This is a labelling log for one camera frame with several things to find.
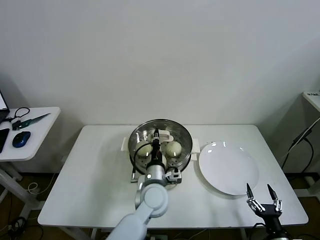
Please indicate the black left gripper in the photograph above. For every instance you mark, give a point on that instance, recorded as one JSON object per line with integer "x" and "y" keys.
{"x": 156, "y": 152}

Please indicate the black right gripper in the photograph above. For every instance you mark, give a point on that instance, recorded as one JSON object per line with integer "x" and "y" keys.
{"x": 271, "y": 215}

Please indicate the stainless steel steamer basket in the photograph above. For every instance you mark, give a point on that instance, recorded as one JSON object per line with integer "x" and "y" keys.
{"x": 184, "y": 165}

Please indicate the white electric cooking pot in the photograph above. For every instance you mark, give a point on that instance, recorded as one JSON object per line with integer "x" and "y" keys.
{"x": 125, "y": 146}

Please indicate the white round plate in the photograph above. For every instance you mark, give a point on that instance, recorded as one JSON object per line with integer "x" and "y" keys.
{"x": 225, "y": 170}

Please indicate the white desk base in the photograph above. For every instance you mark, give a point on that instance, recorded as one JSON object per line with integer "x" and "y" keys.
{"x": 313, "y": 183}

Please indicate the black power adapter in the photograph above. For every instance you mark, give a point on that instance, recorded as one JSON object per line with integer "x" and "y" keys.
{"x": 301, "y": 135}

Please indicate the floor power strip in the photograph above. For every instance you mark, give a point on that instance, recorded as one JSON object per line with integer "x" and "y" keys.
{"x": 160, "y": 237}

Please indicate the white desk top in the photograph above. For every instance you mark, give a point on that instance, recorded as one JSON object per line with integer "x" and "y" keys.
{"x": 313, "y": 98}

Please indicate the white side table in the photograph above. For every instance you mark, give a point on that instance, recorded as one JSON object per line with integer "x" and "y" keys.
{"x": 37, "y": 140}

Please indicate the blue computer mouse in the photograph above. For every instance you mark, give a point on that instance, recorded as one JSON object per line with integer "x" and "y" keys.
{"x": 21, "y": 139}

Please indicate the black flat device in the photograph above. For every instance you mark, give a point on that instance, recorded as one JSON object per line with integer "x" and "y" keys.
{"x": 3, "y": 139}

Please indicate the black laptop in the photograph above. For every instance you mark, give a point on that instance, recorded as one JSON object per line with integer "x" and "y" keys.
{"x": 2, "y": 113}

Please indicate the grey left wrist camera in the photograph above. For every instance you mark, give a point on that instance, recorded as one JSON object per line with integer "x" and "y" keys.
{"x": 175, "y": 175}

